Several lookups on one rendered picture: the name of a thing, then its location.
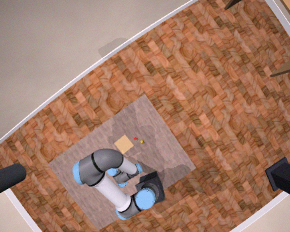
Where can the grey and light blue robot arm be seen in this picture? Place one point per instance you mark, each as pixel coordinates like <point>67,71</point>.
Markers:
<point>91,170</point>

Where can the tan flat mat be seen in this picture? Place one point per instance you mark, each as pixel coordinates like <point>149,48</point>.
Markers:
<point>124,144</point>

